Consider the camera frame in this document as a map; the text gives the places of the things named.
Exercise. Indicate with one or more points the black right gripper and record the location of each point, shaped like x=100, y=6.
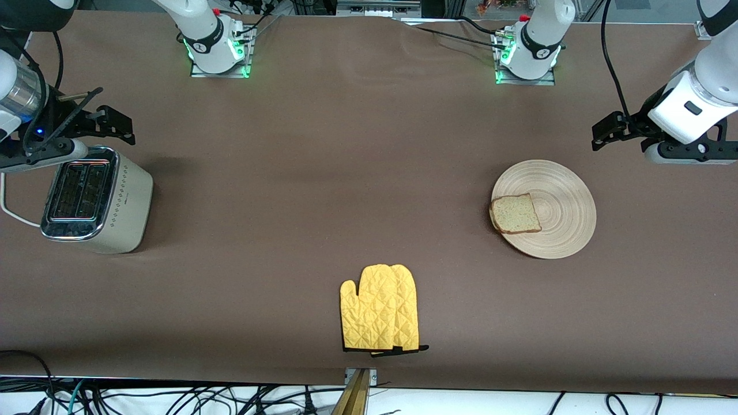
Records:
x=56, y=117

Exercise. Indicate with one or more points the grey metal equipment box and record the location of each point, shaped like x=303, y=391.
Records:
x=377, y=8

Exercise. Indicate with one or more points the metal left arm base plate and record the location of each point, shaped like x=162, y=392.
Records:
x=527, y=82

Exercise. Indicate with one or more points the brown table cover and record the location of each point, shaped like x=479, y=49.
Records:
x=346, y=144

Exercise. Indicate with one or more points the yellow quilted oven mitt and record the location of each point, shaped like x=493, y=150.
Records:
x=380, y=311

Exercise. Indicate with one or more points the cream and chrome toaster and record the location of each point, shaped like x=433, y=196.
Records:
x=127, y=202

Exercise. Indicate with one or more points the slice of bread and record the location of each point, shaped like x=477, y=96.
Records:
x=516, y=214

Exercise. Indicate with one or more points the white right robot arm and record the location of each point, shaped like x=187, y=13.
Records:
x=202, y=29

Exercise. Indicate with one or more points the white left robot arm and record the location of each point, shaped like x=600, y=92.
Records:
x=539, y=34

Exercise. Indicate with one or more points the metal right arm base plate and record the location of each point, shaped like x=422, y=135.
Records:
x=219, y=75

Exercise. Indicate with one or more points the round wooden plate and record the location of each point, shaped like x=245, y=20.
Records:
x=565, y=202

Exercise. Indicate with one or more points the aluminium profile bar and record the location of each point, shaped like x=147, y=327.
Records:
x=356, y=397

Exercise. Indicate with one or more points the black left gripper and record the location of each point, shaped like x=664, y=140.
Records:
x=639, y=123

